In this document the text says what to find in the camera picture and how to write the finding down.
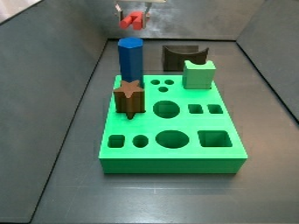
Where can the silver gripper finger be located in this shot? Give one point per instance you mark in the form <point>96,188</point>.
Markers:
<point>119,11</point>
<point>145,13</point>

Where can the red square-circle forked block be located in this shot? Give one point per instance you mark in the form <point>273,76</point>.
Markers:
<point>132,20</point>

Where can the black curved regrasp stand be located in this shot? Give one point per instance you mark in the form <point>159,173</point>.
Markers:
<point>175,54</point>

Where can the green fixture block with holes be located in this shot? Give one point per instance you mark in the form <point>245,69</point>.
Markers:
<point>181,135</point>

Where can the blue hexagonal prism peg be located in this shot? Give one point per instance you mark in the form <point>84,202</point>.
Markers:
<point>129,49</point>

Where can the green arch-topped block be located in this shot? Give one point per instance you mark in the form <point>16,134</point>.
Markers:
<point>197,76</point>

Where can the brown star prism peg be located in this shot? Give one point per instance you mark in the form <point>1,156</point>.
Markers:
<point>129,98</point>

